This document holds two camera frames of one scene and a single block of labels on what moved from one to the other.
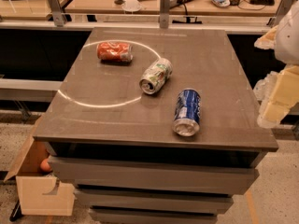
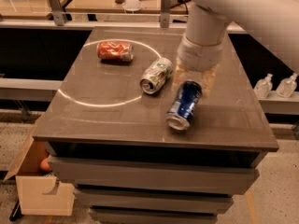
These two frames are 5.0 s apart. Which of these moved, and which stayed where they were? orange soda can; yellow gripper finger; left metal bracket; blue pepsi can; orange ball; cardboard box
Moved: blue pepsi can; yellow gripper finger
Stayed: cardboard box; orange soda can; left metal bracket; orange ball
